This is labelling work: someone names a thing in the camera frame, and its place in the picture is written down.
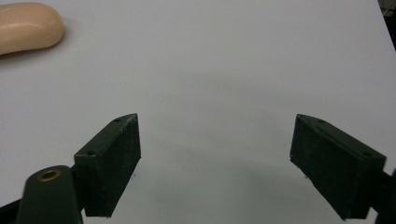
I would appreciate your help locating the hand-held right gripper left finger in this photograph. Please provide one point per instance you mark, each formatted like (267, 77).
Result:
(107, 168)

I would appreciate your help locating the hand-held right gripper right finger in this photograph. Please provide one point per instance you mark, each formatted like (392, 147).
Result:
(334, 168)

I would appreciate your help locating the beige oval soap bar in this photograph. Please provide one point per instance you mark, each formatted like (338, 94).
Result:
(26, 26)

